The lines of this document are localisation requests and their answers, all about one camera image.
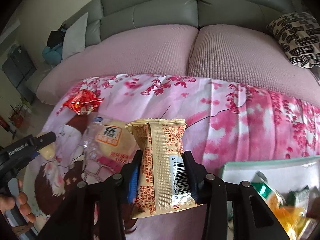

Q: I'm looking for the light grey cushion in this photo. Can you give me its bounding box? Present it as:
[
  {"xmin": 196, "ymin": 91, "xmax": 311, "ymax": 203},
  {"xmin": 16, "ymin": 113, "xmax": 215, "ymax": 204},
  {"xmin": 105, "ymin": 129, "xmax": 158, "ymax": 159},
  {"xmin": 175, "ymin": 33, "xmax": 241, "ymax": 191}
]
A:
[{"xmin": 62, "ymin": 13, "xmax": 88, "ymax": 61}]

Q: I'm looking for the round bun in clear wrapper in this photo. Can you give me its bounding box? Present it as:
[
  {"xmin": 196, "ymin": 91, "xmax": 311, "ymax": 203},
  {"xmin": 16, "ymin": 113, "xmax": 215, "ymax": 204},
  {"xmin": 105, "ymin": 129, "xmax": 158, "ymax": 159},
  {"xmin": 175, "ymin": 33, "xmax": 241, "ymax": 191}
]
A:
[{"xmin": 82, "ymin": 113, "xmax": 139, "ymax": 184}]

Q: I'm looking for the grey sofa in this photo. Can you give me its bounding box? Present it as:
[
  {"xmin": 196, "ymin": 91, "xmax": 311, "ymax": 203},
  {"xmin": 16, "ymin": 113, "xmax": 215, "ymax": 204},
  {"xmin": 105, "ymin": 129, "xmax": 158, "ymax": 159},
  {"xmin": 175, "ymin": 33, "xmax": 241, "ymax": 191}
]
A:
[{"xmin": 64, "ymin": 0, "xmax": 306, "ymax": 46}]

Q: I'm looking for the white green cracker packet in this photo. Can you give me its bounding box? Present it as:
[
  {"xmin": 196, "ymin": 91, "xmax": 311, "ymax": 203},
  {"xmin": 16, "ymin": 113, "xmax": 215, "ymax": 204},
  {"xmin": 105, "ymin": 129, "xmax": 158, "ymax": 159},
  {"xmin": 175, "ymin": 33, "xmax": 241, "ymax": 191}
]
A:
[{"xmin": 251, "ymin": 171, "xmax": 280, "ymax": 208}]

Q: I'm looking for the grey pillow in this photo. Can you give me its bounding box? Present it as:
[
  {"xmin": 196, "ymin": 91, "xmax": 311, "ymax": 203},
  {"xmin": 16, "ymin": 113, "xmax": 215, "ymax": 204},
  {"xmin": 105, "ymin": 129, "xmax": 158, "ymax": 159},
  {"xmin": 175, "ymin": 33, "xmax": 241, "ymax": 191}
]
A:
[{"xmin": 310, "ymin": 67, "xmax": 320, "ymax": 85}]

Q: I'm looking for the red triangular candy packet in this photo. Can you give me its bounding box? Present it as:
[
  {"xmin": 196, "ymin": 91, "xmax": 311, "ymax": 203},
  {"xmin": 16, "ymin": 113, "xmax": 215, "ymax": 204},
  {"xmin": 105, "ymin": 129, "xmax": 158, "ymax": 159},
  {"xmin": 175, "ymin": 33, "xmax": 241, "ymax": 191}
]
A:
[{"xmin": 62, "ymin": 89, "xmax": 104, "ymax": 115}]

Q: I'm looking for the yellow orange snack packet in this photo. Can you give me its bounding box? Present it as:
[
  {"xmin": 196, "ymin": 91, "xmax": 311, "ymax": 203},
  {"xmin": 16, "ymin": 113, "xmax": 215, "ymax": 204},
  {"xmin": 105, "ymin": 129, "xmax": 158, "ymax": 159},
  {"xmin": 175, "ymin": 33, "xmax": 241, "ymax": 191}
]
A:
[{"xmin": 270, "ymin": 193, "xmax": 318, "ymax": 239}]

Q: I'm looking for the white tray with teal rim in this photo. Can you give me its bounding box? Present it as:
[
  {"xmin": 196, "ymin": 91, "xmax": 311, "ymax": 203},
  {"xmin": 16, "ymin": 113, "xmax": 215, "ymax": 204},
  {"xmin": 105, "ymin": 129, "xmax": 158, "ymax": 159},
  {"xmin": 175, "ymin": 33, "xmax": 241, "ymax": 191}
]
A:
[{"xmin": 221, "ymin": 157, "xmax": 319, "ymax": 239}]

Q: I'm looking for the person's left hand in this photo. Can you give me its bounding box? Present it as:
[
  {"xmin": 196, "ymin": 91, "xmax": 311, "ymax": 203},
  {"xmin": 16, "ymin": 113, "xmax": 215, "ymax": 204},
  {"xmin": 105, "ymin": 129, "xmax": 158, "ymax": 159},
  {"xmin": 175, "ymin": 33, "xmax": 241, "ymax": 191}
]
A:
[{"xmin": 1, "ymin": 179, "xmax": 36, "ymax": 223}]

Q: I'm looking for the teal black clothes pile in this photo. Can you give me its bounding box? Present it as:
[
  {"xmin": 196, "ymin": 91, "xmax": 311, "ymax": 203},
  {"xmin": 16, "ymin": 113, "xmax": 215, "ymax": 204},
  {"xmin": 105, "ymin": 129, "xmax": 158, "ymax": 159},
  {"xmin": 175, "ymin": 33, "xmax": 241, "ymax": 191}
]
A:
[{"xmin": 42, "ymin": 24, "xmax": 67, "ymax": 66}]

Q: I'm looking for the dark grey cabinet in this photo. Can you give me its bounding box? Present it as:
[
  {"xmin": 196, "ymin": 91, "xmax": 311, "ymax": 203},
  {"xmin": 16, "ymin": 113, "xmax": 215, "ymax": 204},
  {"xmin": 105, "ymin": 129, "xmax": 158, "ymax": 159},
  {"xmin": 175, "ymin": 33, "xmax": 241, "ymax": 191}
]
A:
[{"xmin": 2, "ymin": 45, "xmax": 36, "ymax": 104}]

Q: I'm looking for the beige biscuit packet with barcode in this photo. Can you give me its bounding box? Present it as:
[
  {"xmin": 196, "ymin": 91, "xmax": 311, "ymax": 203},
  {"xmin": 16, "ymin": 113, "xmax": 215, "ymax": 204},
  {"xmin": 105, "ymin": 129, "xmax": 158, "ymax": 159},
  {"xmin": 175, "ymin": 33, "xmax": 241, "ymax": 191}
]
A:
[{"xmin": 125, "ymin": 119, "xmax": 197, "ymax": 219}]

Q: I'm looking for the pink sofa seat cover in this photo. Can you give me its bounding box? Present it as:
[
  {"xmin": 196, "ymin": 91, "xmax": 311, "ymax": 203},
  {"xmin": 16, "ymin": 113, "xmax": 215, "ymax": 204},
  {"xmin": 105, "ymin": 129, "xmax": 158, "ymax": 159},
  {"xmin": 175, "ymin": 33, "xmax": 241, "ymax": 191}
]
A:
[{"xmin": 36, "ymin": 24, "xmax": 319, "ymax": 105}]

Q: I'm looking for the leopard print pillow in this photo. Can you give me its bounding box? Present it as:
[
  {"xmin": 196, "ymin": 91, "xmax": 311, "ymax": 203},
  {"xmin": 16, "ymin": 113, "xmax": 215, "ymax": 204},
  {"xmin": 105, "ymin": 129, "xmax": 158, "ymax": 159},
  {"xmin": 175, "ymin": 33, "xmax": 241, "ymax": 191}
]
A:
[{"xmin": 267, "ymin": 12, "xmax": 319, "ymax": 69}]

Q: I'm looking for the pale yellow pastry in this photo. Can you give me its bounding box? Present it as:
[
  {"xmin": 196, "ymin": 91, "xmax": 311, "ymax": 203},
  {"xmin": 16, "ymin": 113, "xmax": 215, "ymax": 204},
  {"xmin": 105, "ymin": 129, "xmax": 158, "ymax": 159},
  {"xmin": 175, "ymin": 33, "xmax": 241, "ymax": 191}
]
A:
[{"xmin": 37, "ymin": 132, "xmax": 56, "ymax": 160}]

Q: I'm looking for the pink floral cartoon blanket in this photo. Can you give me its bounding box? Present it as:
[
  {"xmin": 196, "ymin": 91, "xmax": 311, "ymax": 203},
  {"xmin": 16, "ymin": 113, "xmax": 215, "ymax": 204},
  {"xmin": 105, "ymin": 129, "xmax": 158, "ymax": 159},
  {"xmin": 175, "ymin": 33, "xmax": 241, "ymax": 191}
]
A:
[{"xmin": 23, "ymin": 74, "xmax": 319, "ymax": 230}]

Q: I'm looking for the green mung bean biscuit packet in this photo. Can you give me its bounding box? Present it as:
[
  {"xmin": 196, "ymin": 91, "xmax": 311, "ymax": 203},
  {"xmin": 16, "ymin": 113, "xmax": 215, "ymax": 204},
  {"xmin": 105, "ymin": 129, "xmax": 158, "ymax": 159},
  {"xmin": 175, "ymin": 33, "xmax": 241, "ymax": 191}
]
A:
[{"xmin": 286, "ymin": 186, "xmax": 310, "ymax": 209}]

